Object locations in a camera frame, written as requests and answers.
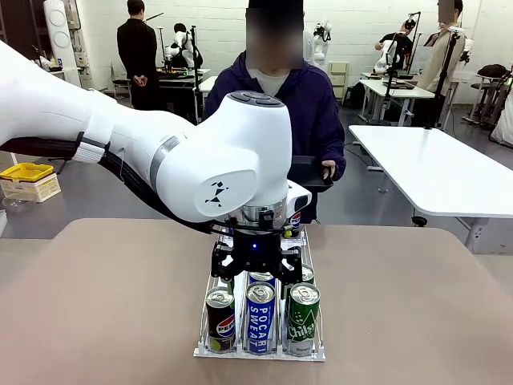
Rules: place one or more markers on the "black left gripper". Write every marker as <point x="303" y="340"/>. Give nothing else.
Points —
<point x="256" y="250"/>

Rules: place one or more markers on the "black Pepsi can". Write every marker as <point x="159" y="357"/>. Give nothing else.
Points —
<point x="220" y="321"/>
<point x="296" y="224"/>

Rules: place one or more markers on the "black plastic serving tray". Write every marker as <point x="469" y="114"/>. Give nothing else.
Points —
<point x="308" y="172"/>

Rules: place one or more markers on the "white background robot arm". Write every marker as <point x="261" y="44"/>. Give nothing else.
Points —
<point x="322" y="40"/>

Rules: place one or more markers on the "person's left forearm purple sleeve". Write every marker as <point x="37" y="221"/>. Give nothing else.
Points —
<point x="334" y="144"/>

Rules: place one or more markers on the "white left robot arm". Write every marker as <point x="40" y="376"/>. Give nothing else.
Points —
<point x="180" y="152"/>

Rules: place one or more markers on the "person in purple jacket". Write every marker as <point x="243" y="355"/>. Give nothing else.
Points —
<point x="308" y="104"/>

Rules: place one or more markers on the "person in black suit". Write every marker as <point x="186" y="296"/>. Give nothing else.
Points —
<point x="136" y="52"/>

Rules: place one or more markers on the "person with black t-shirt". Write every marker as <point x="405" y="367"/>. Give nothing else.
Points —
<point x="398" y="42"/>

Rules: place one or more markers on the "person in beige jacket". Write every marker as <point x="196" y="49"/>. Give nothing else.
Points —
<point x="439" y="56"/>

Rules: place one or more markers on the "person's left hand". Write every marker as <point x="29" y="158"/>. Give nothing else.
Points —
<point x="329" y="165"/>

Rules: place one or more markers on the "blue Pocari Sweat can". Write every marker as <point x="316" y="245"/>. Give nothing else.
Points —
<point x="261" y="277"/>
<point x="260" y="321"/>

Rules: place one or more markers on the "green Chilsung cider can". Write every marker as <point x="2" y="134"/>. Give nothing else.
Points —
<point x="308" y="273"/>
<point x="304" y="321"/>

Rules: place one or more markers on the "large white table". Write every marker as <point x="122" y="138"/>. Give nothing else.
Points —
<point x="433" y="168"/>

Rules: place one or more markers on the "wooden shelf unit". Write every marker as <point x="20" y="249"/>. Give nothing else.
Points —
<point x="339" y="74"/>

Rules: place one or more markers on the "white table with grey legs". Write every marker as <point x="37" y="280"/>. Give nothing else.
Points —
<point x="394" y="90"/>

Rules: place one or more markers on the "white plastic crate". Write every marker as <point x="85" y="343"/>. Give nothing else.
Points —
<point x="36" y="190"/>

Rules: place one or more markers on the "clear plastic bowl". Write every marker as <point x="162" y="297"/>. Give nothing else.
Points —
<point x="16" y="205"/>

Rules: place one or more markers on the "yellow plastic basket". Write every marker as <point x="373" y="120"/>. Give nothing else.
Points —
<point x="26" y="171"/>

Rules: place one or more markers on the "white tower air conditioner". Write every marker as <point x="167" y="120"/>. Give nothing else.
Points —
<point x="60" y="40"/>

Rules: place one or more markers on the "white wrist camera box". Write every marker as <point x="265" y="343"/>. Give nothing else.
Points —
<point x="300" y="197"/>

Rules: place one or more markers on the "black camera tripod stand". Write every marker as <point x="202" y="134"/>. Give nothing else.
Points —
<point x="441" y="80"/>

